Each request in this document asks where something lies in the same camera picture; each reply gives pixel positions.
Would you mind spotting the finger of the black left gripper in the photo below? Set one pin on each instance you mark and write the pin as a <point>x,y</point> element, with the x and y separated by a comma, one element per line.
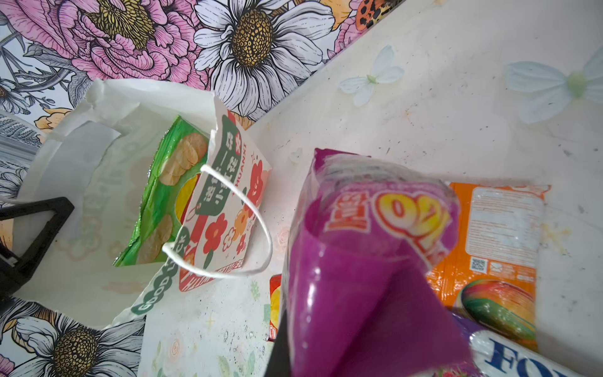
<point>16,270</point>

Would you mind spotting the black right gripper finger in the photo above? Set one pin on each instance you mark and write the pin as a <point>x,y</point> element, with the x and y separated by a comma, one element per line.
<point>279,362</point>

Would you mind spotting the purple snack packet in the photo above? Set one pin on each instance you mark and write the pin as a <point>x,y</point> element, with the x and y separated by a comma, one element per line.
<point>365,236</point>

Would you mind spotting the white floral paper bag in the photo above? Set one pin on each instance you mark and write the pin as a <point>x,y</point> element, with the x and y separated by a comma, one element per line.
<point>99,158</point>

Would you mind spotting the green Lays chips bag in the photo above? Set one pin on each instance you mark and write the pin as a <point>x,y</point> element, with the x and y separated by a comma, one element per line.
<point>173,176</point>

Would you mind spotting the purple Fox's candy bag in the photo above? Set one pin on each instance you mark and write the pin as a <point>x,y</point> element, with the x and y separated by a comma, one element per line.
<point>496,356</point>

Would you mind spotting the small red snack packet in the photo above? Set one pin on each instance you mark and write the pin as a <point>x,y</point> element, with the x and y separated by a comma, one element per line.
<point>274,306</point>

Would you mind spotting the orange mango snack packet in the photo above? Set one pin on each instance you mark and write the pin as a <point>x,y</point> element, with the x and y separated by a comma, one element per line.
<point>490,276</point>

